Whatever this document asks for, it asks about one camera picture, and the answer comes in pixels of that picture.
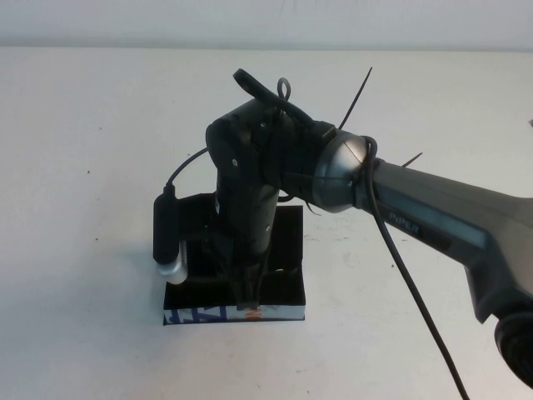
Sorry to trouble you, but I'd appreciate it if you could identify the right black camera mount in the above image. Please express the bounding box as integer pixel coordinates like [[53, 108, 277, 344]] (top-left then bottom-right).
[[177, 193, 222, 247]]

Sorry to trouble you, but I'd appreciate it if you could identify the long black zip tie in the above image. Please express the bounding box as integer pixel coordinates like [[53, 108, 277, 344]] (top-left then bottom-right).
[[338, 66, 374, 131]]

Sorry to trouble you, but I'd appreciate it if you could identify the right black silver wrist camera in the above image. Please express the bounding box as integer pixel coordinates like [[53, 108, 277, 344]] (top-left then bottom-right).
[[152, 187, 189, 287]]

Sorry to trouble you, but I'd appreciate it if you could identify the black printed glasses case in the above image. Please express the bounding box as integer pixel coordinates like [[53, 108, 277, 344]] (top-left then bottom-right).
[[161, 205, 308, 327]]

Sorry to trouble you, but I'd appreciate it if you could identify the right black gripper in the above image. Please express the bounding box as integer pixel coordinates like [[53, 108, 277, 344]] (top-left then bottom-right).
[[214, 177, 279, 312]]

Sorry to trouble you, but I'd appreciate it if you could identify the right black camera cable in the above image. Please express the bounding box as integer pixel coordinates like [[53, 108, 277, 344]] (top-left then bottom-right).
[[166, 135, 466, 400]]

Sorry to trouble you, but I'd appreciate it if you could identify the black arm cable harness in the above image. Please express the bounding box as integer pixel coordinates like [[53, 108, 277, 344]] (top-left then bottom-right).
[[232, 67, 334, 138]]

